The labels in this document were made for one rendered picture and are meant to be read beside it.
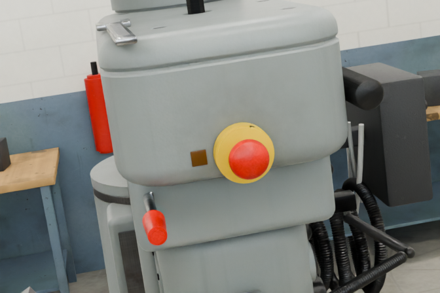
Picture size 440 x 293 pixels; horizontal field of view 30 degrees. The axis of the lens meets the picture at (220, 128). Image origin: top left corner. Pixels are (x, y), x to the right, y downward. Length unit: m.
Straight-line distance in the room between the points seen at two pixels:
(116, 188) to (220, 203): 0.61
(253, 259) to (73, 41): 4.30
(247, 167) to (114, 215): 0.72
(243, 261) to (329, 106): 0.25
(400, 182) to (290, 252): 0.38
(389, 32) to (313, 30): 4.75
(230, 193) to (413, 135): 0.48
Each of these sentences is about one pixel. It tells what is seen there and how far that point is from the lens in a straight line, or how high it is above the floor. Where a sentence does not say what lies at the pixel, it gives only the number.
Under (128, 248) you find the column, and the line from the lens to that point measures 1.48.
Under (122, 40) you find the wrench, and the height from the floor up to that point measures 1.89.
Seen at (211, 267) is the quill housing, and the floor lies 1.59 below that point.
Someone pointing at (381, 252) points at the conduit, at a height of 1.45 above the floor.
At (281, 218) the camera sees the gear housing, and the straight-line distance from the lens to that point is 0.97.
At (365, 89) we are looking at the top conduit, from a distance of 0.90.
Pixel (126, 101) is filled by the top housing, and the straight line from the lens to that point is 0.84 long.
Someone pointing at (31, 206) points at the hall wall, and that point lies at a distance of 5.45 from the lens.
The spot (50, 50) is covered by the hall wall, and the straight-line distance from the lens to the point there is 5.26.
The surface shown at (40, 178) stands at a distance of 4.57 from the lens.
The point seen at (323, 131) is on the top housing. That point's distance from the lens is 0.86.
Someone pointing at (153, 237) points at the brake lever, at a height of 1.70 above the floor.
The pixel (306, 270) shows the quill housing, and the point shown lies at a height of 1.55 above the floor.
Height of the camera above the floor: 1.97
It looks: 12 degrees down
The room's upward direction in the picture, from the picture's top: 8 degrees counter-clockwise
